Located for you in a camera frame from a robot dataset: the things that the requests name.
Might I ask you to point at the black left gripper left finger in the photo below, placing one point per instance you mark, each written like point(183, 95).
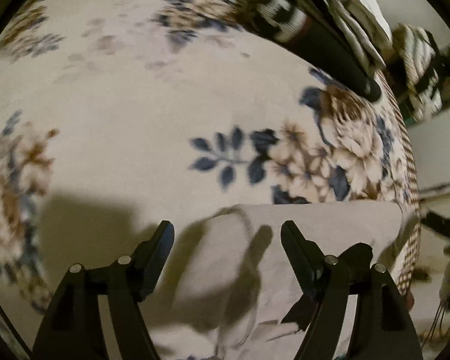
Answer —
point(71, 327)

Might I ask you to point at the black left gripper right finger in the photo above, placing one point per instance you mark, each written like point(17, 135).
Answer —
point(382, 327)

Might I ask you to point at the light grey garment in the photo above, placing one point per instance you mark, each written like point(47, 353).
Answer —
point(228, 283)

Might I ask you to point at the striped clothes pile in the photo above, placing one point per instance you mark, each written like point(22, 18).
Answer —
point(422, 60)

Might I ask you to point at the floral blanket bedspread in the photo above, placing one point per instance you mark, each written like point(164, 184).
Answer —
point(118, 114)

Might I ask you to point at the grey white folded garment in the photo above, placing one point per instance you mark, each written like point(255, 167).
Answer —
point(362, 44)

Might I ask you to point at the black folded garment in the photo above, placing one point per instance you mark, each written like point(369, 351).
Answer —
point(294, 29)

